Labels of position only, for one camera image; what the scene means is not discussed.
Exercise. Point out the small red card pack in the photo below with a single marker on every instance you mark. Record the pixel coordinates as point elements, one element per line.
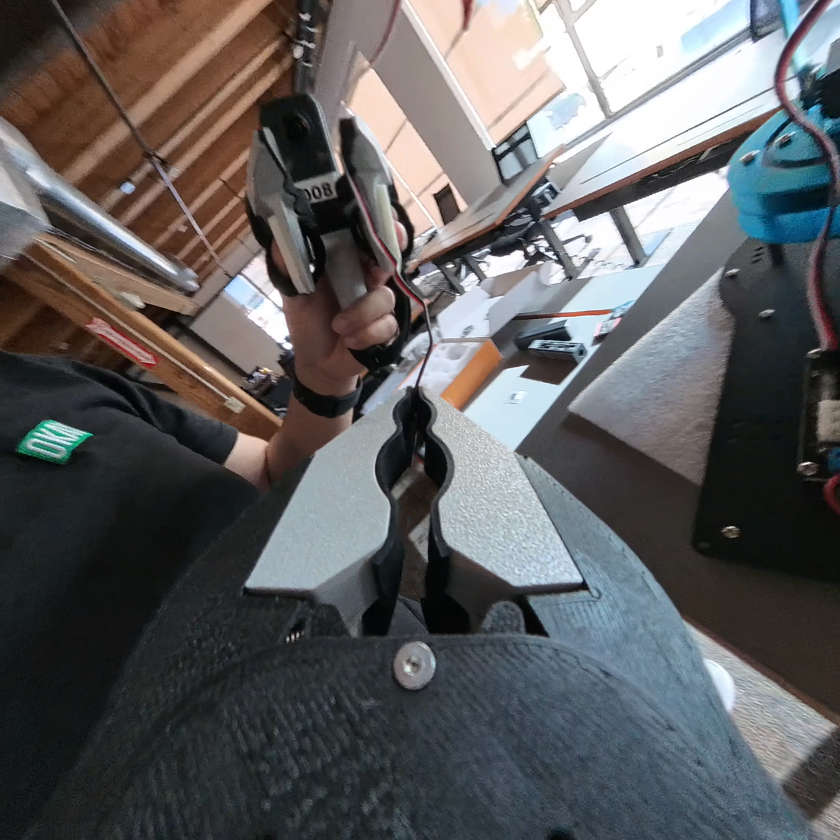
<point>608,328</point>

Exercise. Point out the silver ventilation duct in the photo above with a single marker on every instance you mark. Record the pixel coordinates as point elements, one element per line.
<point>98,216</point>

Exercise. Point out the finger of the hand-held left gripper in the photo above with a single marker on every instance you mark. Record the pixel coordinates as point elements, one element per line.
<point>371,177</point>
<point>279,210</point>

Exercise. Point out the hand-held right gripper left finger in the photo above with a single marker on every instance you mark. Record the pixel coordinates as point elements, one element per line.
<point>328,525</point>

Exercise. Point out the white shoe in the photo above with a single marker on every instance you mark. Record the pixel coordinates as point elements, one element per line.
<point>720,682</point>

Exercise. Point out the black rectangular device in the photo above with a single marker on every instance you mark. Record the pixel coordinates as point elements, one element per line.
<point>541,333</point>

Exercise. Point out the black round base plate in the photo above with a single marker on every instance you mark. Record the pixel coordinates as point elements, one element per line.
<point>754,394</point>

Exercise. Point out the red white sign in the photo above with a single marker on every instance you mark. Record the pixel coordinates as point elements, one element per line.
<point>124,342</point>

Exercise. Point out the white foam sheet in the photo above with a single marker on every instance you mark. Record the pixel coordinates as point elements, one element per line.
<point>656,394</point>

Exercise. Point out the white table with orange edge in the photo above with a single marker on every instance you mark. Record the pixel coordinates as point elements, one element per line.
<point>558,407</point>

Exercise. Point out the grey desk with orange edge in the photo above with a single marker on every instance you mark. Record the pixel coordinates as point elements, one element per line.
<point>656,151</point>
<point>485,203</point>

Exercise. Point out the black slotted device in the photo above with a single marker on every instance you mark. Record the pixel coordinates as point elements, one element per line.
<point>558,351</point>

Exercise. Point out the control circuit board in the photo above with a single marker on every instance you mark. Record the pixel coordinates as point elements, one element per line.
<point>823,420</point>

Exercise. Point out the open white cardboard box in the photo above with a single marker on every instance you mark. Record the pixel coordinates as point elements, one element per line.
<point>499,302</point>

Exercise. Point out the dark desk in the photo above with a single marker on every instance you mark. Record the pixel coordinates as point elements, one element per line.
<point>656,512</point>

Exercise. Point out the black wristband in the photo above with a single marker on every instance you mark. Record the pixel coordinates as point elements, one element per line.
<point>328,400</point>

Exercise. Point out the blue toy robot arm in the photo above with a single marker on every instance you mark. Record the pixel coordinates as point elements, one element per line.
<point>774,190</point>

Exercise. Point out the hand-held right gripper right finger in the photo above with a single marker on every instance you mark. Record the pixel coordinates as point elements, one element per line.
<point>505,525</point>

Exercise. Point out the beige roller blind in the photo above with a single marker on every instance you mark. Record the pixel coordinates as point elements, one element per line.
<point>505,65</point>

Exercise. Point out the person's left hand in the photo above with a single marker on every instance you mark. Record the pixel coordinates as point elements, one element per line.
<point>321,348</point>

